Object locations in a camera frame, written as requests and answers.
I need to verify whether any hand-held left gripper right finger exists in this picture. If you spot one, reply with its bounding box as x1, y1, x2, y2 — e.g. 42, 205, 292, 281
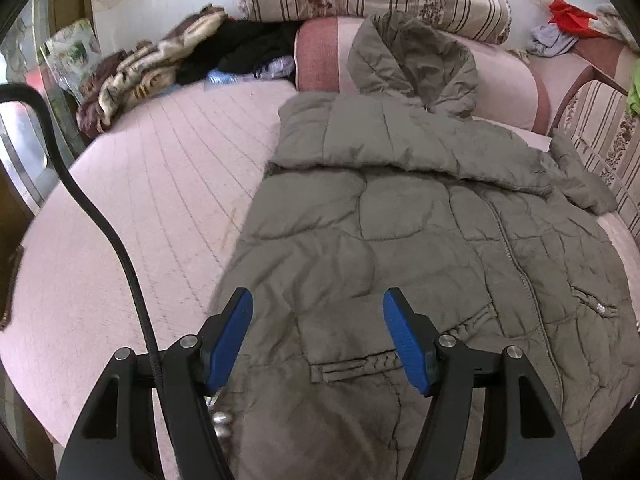
382, 287, 583, 480

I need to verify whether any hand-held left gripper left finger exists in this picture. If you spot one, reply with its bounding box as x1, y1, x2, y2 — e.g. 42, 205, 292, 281
57, 287, 254, 480

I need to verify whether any olive quilted puffer jacket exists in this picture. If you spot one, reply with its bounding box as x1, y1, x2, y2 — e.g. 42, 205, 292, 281
210, 10, 640, 480

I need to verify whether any black clothes pile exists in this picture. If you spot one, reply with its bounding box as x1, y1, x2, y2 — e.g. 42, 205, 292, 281
175, 19, 301, 86

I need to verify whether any pink quilted bed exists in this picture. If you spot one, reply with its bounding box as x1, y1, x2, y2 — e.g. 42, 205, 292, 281
0, 77, 640, 480

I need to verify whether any brown wooden cabinet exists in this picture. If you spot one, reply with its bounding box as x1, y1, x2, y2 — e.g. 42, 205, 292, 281
0, 170, 36, 331

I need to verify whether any blue plastic bag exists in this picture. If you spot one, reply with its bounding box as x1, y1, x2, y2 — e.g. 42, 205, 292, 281
206, 56, 296, 86

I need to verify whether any stained glass door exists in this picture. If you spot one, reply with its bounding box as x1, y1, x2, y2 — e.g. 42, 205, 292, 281
0, 0, 88, 211

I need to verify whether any brown cream leaf-print blanket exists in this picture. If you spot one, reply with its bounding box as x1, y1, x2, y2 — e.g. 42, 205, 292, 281
76, 5, 231, 133

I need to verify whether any pink folded blanket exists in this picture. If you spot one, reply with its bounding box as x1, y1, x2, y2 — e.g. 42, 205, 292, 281
292, 16, 631, 136

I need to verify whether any striped floral pillow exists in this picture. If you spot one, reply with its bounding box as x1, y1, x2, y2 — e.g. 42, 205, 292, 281
555, 80, 640, 241

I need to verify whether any floral plastic-wrapped package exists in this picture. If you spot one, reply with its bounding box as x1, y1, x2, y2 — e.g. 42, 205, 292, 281
40, 17, 103, 106

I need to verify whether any grey cloth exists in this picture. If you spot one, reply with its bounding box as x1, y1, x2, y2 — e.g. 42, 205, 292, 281
527, 22, 583, 58

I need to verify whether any green cloth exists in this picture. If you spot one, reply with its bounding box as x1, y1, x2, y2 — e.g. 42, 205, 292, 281
626, 57, 640, 118

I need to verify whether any red cloth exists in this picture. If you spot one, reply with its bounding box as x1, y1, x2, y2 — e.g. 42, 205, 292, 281
548, 0, 608, 38

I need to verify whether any beige cloth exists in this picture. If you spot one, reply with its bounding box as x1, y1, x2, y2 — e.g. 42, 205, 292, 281
595, 4, 640, 53

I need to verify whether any black braided cable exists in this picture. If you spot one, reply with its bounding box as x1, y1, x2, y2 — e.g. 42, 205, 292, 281
0, 84, 166, 396

